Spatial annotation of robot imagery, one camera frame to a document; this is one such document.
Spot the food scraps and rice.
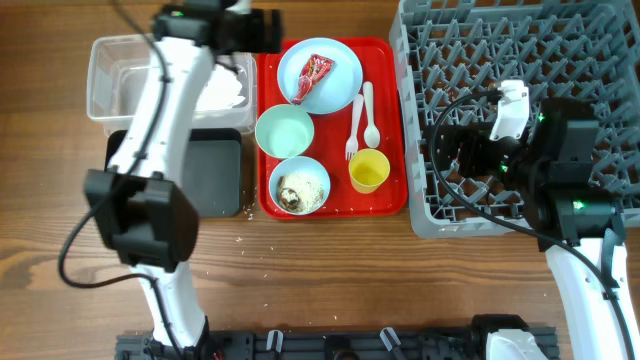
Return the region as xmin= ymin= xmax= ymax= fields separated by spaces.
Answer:
xmin=277 ymin=171 xmax=324 ymax=214

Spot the clear plastic waste bin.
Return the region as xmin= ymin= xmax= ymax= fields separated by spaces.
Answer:
xmin=86 ymin=35 xmax=257 ymax=135

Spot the white plastic fork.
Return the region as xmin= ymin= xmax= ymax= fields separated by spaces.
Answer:
xmin=345 ymin=94 xmax=364 ymax=161

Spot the white napkin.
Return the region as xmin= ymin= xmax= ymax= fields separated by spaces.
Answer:
xmin=196 ymin=65 xmax=245 ymax=112

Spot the yellow cup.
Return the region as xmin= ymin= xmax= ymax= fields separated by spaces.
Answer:
xmin=348 ymin=148 xmax=391 ymax=194

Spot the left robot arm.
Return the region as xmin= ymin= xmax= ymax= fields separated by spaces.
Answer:
xmin=85 ymin=1 xmax=283 ymax=359

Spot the red snack wrapper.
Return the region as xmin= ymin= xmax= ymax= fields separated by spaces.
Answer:
xmin=292 ymin=54 xmax=334 ymax=105

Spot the green bowl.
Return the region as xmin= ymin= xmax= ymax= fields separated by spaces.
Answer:
xmin=255 ymin=104 xmax=315 ymax=159

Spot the light blue bowl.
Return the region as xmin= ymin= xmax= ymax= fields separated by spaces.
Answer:
xmin=268 ymin=156 xmax=331 ymax=216

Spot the light blue plate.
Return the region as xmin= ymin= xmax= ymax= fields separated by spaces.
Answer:
xmin=277 ymin=38 xmax=363 ymax=115

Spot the white plastic spoon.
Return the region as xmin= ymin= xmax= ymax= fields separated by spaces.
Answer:
xmin=362 ymin=81 xmax=381 ymax=148

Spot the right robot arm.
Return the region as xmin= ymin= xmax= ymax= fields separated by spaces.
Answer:
xmin=429 ymin=96 xmax=639 ymax=359

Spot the red serving tray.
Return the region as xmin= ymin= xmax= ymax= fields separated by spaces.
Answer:
xmin=257 ymin=37 xmax=408 ymax=219

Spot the grey dishwasher rack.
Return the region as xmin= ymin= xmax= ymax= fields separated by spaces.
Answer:
xmin=389 ymin=0 xmax=639 ymax=238

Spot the black food waste tray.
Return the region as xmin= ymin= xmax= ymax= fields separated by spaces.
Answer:
xmin=85 ymin=128 xmax=242 ymax=235

